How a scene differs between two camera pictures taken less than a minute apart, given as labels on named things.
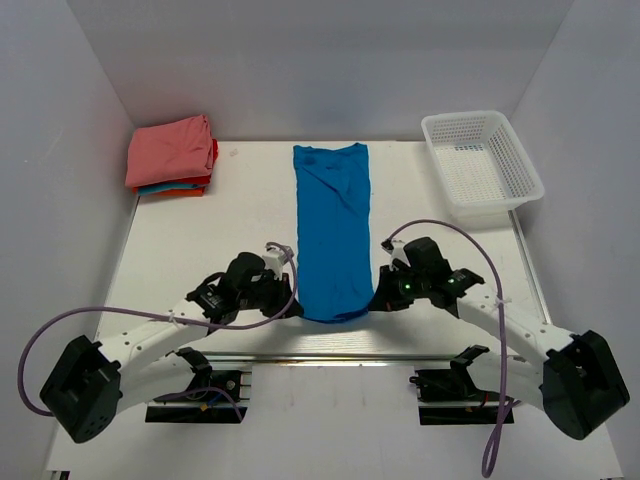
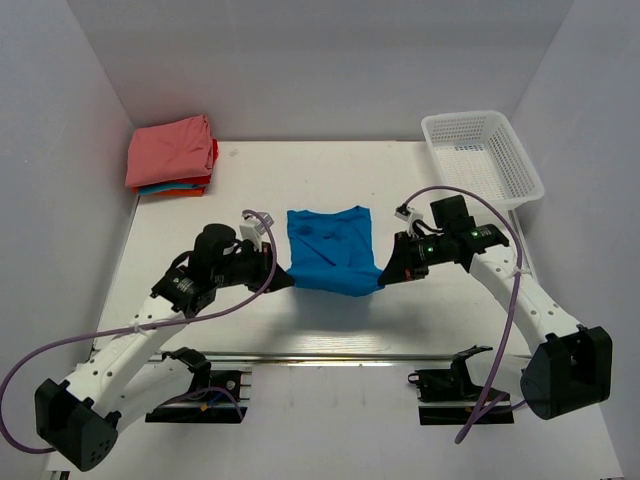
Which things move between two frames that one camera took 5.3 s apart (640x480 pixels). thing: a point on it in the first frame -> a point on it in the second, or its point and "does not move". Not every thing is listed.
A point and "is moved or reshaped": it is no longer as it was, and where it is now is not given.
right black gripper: (386, 298) -> (403, 265)
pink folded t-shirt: (169, 151) does not move
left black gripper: (283, 291) -> (262, 260)
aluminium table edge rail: (333, 359) does not move
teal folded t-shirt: (147, 189) does not move
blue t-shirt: (333, 231) is moved or reshaped
